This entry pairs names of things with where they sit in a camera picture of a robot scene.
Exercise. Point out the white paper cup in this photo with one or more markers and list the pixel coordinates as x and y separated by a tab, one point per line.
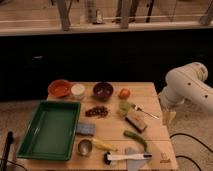
78	91

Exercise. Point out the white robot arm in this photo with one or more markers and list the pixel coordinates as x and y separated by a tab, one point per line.
185	82

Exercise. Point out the orange bowl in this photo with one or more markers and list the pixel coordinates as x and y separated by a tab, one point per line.
59	88

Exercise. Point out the black stand at left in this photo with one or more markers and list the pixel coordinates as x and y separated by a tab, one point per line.
3	160

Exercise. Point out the green chili pepper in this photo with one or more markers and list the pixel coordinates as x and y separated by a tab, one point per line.
136	137

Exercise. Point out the grey blue sponge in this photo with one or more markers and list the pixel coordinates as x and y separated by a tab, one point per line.
86	129

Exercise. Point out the grey folded cloth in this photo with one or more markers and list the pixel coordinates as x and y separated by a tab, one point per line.
135	165

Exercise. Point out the green plastic tray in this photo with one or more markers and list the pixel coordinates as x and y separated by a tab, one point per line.
51	133

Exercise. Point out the white dish brush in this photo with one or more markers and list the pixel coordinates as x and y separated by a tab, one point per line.
108	157

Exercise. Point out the small metal cup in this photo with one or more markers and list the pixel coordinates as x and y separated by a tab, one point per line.
85	147

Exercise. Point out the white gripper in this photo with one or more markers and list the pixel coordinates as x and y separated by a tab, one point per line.
168	116

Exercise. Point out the bunch of dark grapes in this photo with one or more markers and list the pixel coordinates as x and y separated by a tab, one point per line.
100	111

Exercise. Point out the dark maroon bowl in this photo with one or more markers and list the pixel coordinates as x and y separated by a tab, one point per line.
103	91

